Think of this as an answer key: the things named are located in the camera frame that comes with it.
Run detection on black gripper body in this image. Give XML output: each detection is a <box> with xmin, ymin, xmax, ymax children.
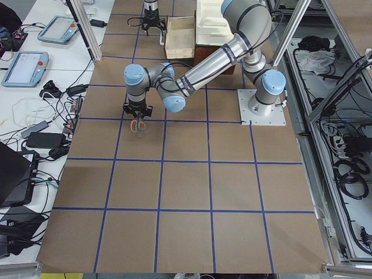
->
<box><xmin>141</xmin><ymin>10</ymin><xmax>167</xmax><ymax>31</ymax></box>
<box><xmin>123</xmin><ymin>101</ymin><xmax>153</xmax><ymax>117</ymax></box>

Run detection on grey orange scissors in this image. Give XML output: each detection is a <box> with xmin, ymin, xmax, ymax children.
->
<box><xmin>130</xmin><ymin>114</ymin><xmax>146</xmax><ymax>133</ymax></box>

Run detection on black power adapter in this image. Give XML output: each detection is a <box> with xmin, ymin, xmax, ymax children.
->
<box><xmin>90</xmin><ymin>19</ymin><xmax>107</xmax><ymax>28</ymax></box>

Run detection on near blue teach pendant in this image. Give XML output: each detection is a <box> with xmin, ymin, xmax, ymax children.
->
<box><xmin>1</xmin><ymin>51</ymin><xmax>49</xmax><ymax>88</ymax></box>

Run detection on blue teach pendant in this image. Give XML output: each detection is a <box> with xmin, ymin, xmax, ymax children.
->
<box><xmin>1</xmin><ymin>51</ymin><xmax>49</xmax><ymax>88</ymax></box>
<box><xmin>37</xmin><ymin>16</ymin><xmax>78</xmax><ymax>44</ymax></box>

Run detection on light wooden drawer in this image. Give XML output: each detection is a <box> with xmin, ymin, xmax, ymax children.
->
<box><xmin>164</xmin><ymin>16</ymin><xmax>195</xmax><ymax>59</ymax></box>

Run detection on white plastic tray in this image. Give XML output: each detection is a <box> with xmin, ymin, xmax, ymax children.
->
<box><xmin>195</xmin><ymin>0</ymin><xmax>233</xmax><ymax>46</ymax></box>

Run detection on white drawer handle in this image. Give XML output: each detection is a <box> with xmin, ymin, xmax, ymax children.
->
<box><xmin>159</xmin><ymin>31</ymin><xmax>165</xmax><ymax>46</ymax></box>

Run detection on brown wooden drawer cabinet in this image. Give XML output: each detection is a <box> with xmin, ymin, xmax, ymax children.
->
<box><xmin>194</xmin><ymin>44</ymin><xmax>235</xmax><ymax>75</ymax></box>

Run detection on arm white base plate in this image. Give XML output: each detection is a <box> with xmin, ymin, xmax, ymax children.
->
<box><xmin>237</xmin><ymin>89</ymin><xmax>286</xmax><ymax>126</ymax></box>

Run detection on far blue teach pendant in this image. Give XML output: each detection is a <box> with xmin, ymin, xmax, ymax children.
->
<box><xmin>37</xmin><ymin>16</ymin><xmax>78</xmax><ymax>44</ymax></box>

